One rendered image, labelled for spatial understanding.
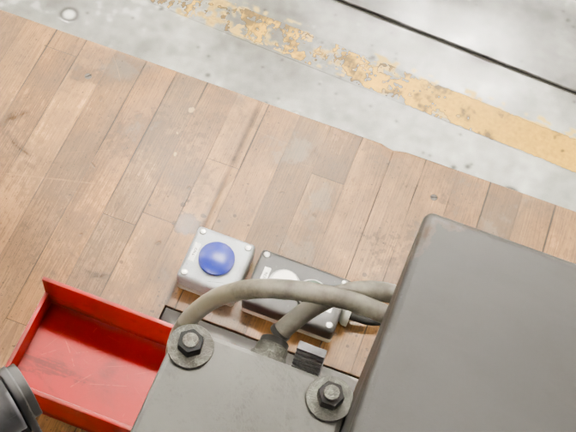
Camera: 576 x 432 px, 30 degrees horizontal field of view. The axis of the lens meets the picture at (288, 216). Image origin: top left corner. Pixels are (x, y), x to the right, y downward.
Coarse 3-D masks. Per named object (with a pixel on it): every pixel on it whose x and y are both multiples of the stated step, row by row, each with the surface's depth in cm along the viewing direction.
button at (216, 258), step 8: (208, 248) 118; (216, 248) 118; (224, 248) 118; (200, 256) 117; (208, 256) 117; (216, 256) 117; (224, 256) 117; (232, 256) 118; (200, 264) 117; (208, 264) 117; (216, 264) 117; (224, 264) 117; (232, 264) 117; (208, 272) 117; (216, 272) 117; (224, 272) 117
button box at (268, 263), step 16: (272, 256) 119; (256, 272) 118; (272, 272) 118; (304, 272) 118; (320, 272) 118; (256, 304) 116; (272, 304) 116; (288, 304) 116; (272, 320) 118; (320, 320) 116; (336, 320) 116; (352, 320) 118; (368, 320) 118; (320, 336) 117
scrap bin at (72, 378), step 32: (64, 288) 112; (32, 320) 113; (64, 320) 116; (96, 320) 116; (128, 320) 113; (160, 320) 111; (32, 352) 114; (64, 352) 114; (96, 352) 114; (128, 352) 115; (160, 352) 115; (32, 384) 112; (64, 384) 112; (96, 384) 113; (128, 384) 113; (64, 416) 109; (96, 416) 105; (128, 416) 111
